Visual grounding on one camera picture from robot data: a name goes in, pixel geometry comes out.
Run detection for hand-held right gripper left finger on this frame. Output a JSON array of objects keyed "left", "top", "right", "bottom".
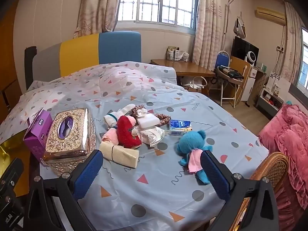
[{"left": 23, "top": 149, "right": 104, "bottom": 231}]

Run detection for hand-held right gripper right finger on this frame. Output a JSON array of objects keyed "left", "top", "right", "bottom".
[{"left": 200, "top": 150, "right": 280, "bottom": 231}]

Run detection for blue tissue pack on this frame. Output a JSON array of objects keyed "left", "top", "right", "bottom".
[{"left": 170, "top": 120, "right": 191, "bottom": 131}]

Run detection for white sock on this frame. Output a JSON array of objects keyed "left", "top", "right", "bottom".
[{"left": 104, "top": 103, "right": 136, "bottom": 128}]

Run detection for white sponge block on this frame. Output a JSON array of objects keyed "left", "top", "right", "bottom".
[{"left": 138, "top": 114, "right": 160, "bottom": 128}]

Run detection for cream folded cloth bundle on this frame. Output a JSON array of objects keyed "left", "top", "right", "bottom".
[{"left": 99, "top": 141, "right": 140, "bottom": 167}]

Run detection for ornate gold tissue box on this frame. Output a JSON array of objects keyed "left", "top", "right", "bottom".
[{"left": 43, "top": 108, "right": 97, "bottom": 176}]

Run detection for blue teddy bear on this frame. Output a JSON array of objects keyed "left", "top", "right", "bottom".
[{"left": 177, "top": 130, "right": 214, "bottom": 184}]

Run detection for small tube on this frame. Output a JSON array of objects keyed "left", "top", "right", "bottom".
[{"left": 168, "top": 129, "right": 193, "bottom": 136}]

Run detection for red heart plush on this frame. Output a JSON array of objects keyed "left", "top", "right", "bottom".
[{"left": 117, "top": 115, "right": 142, "bottom": 148}]

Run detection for wicker chair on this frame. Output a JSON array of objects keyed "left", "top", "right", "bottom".
[{"left": 228, "top": 151, "right": 289, "bottom": 231}]

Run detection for purple cardboard box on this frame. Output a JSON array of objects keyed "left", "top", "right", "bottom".
[{"left": 23, "top": 108, "right": 53, "bottom": 162}]

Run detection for patterned bedsheet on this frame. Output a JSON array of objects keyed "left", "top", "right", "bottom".
[{"left": 0, "top": 61, "right": 269, "bottom": 231}]

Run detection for clear plastic packet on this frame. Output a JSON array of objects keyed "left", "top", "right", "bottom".
[{"left": 140, "top": 126, "right": 166, "bottom": 147}]

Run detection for pink ruffled bedding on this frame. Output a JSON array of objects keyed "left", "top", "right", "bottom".
[{"left": 259, "top": 103, "right": 308, "bottom": 210}]

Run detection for grey low shelf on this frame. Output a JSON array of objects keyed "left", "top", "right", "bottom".
[{"left": 256, "top": 88, "right": 284, "bottom": 119}]

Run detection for white bag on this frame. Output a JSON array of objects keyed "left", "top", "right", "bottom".
[{"left": 184, "top": 76, "right": 207, "bottom": 93}]

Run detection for white cabinet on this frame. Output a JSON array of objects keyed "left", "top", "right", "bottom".
[{"left": 241, "top": 66, "right": 259, "bottom": 101}]

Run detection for wooden desk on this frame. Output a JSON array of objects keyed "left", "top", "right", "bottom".
[{"left": 151, "top": 59, "right": 216, "bottom": 94}]

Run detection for white butterfly print box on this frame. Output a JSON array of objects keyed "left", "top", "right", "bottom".
[{"left": 266, "top": 71, "right": 291, "bottom": 94}]

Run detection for wooden board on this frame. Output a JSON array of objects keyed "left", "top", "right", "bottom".
[{"left": 227, "top": 56, "right": 252, "bottom": 101}]

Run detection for blue metal chair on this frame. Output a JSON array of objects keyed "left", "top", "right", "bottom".
[{"left": 215, "top": 50, "right": 231, "bottom": 70}]

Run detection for grey yellow blue headboard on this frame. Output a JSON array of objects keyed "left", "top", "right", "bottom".
[{"left": 24, "top": 31, "right": 141, "bottom": 89}]

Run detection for white fan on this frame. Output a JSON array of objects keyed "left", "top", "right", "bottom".
[{"left": 244, "top": 50, "right": 257, "bottom": 65}]

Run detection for boxes on desk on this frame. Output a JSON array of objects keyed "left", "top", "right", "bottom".
[{"left": 167, "top": 46, "right": 189, "bottom": 62}]

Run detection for black television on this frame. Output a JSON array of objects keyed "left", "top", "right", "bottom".
[{"left": 231, "top": 37, "right": 259, "bottom": 64}]

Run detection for wooden wardrobe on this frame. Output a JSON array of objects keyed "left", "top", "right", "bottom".
[{"left": 0, "top": 5, "right": 27, "bottom": 123}]

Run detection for side window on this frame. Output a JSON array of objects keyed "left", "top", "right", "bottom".
[{"left": 297, "top": 26, "right": 308, "bottom": 89}]

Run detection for hanging beige bag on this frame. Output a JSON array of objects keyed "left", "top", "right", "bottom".
[{"left": 233, "top": 17, "right": 247, "bottom": 39}]

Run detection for metal clothes pole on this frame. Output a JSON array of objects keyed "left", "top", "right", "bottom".
[{"left": 224, "top": 0, "right": 242, "bottom": 51}]

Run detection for beige patterned curtain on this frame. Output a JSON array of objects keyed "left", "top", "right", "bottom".
[
  {"left": 192, "top": 0, "right": 230, "bottom": 64},
  {"left": 281, "top": 1, "right": 304, "bottom": 85},
  {"left": 73, "top": 0, "right": 127, "bottom": 39}
]

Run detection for barred window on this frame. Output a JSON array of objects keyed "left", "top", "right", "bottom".
[{"left": 117, "top": 0, "right": 200, "bottom": 30}]

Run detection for wall air conditioner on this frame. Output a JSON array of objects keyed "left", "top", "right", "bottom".
[{"left": 255, "top": 6, "right": 287, "bottom": 26}]

